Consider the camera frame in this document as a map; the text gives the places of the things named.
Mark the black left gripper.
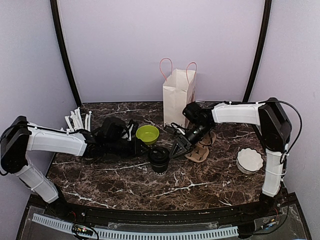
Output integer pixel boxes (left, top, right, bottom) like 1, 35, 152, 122
106, 139, 151, 161

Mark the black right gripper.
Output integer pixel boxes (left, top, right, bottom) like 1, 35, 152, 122
168, 123, 213, 159

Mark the black plastic cup lid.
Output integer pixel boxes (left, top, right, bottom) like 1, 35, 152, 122
148, 146, 170, 166

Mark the black paper coffee cup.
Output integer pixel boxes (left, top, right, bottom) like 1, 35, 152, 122
150, 160, 170, 176

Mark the white paper takeout bag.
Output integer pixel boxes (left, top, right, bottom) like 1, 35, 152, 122
161, 57, 197, 128

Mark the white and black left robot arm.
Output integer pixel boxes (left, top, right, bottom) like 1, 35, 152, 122
0, 116, 150, 218

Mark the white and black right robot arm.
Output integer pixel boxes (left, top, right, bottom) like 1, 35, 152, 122
169, 97, 295, 198

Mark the lime green plastic bowl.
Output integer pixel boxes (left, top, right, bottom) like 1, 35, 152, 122
135, 125, 160, 146

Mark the brown cardboard cup carrier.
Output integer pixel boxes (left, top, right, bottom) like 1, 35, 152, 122
185, 131, 217, 163

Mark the white scalloped ceramic bowl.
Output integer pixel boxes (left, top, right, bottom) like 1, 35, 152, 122
236, 148, 264, 175

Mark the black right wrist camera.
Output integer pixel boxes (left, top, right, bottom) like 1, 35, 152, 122
163, 122, 187, 136

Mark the grey slotted cable duct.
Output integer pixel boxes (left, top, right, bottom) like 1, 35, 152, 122
31, 213, 239, 240

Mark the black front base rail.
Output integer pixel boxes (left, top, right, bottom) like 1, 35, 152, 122
14, 193, 313, 240

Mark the black right frame post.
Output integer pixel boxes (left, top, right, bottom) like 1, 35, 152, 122
242, 0, 272, 103

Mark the black frame post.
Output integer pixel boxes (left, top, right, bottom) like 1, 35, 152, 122
242, 0, 272, 103
50, 0, 82, 107

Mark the black left frame post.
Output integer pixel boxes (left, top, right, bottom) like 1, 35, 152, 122
50, 0, 82, 107

